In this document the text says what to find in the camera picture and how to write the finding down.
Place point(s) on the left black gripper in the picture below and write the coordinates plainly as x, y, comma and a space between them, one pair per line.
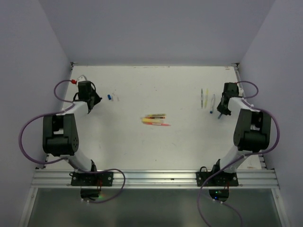
97, 99

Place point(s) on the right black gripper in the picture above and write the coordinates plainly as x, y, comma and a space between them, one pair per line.
222, 109

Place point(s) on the blue white marker pen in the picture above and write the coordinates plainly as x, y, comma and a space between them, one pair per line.
212, 104

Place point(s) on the yellow thin pen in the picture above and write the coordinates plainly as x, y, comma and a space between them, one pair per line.
206, 98

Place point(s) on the green thin pen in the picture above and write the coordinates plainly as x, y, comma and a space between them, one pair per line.
202, 98

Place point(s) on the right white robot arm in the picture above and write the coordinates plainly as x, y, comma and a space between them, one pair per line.
251, 134

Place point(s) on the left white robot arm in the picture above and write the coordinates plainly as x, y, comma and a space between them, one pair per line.
60, 135

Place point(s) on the yellow gold highlighter pen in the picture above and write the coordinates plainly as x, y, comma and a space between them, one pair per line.
156, 115

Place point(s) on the dark red pen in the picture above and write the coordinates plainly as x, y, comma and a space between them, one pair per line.
155, 117

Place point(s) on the pink red pen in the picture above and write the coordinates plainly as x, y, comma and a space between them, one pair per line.
158, 124

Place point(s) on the fat yellow highlighter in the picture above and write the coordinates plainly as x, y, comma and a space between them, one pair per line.
152, 121

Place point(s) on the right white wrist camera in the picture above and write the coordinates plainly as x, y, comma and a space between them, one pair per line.
241, 92

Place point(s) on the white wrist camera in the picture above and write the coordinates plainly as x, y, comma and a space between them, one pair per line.
82, 78
241, 92

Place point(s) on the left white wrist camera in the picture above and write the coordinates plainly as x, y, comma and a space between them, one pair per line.
82, 78

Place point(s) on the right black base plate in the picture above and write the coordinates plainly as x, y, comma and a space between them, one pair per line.
220, 180

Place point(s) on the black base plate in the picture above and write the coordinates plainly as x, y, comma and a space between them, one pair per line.
220, 180
85, 179

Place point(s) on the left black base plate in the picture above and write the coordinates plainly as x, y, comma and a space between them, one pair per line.
85, 179

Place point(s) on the aluminium front rail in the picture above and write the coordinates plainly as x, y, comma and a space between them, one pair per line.
161, 179

